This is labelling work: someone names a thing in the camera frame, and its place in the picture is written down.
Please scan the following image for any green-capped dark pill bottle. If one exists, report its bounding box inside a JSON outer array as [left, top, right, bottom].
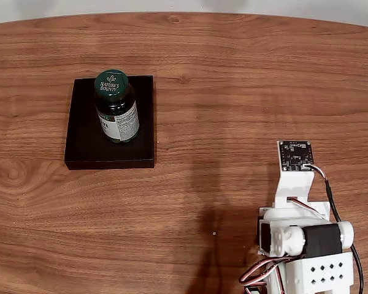
[[93, 69, 140, 145]]

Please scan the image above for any black shallow open box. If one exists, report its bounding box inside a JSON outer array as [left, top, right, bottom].
[[64, 75, 156, 171]]

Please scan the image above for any red white black servo wire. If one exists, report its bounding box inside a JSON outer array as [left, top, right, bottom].
[[238, 256, 292, 286]]

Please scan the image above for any camera circuit board on mount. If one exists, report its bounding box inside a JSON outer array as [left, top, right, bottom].
[[274, 140, 316, 209]]

